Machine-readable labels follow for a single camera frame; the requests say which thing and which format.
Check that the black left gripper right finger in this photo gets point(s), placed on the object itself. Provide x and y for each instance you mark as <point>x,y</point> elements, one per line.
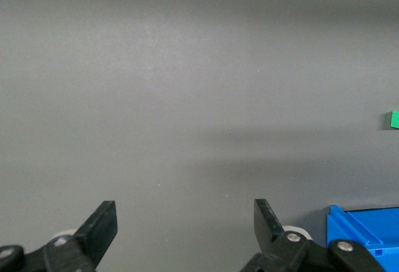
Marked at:
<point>280,253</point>

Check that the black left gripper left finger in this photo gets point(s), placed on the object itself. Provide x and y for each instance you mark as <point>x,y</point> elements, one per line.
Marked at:
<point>93,237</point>

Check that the small green cube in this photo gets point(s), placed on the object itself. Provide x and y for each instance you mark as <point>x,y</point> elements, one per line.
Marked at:
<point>395,119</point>

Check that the blue plastic storage bin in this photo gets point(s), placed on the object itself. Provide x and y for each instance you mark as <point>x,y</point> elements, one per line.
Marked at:
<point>368,222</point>

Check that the dark grey table mat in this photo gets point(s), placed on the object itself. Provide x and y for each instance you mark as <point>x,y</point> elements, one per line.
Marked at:
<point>156,97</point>

